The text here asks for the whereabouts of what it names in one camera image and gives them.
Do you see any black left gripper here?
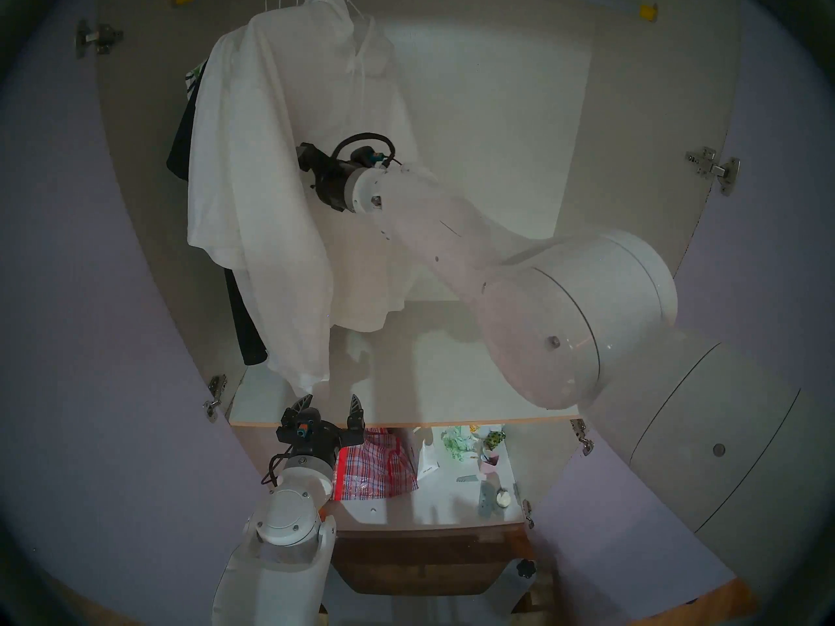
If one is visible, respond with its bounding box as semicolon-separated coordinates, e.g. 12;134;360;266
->
275;393;366;468

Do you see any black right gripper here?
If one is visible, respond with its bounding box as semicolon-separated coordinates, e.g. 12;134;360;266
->
297;142;367;213

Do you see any large white shirt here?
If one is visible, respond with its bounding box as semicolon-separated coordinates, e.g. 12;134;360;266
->
187;0;433;398

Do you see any black garment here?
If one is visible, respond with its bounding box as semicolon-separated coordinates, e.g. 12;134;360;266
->
166;59;269;366

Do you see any beige wardrobe cabinet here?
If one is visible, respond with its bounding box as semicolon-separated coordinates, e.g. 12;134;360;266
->
97;0;742;534

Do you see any lilac wardrobe door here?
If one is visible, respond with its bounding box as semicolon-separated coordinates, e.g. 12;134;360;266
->
525;0;835;616
0;0;262;626

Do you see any red plaid bag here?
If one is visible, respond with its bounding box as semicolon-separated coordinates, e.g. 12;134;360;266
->
331;428;419;501

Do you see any green white plastic bag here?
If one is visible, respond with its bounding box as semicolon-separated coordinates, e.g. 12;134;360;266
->
440;426;481;464

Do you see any white cupboard shelf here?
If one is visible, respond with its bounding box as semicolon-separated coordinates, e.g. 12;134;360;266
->
329;426;526;531

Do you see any brown wooden cabinet front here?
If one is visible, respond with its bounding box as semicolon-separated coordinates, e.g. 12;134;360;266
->
329;526;537;597

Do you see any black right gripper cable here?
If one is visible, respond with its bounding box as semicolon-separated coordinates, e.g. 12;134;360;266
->
331;132;397;170

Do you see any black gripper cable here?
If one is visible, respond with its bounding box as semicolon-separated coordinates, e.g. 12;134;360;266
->
331;132;397;170
261;445;292;487

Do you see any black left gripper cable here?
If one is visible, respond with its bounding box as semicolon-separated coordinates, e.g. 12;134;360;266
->
261;445;292;487

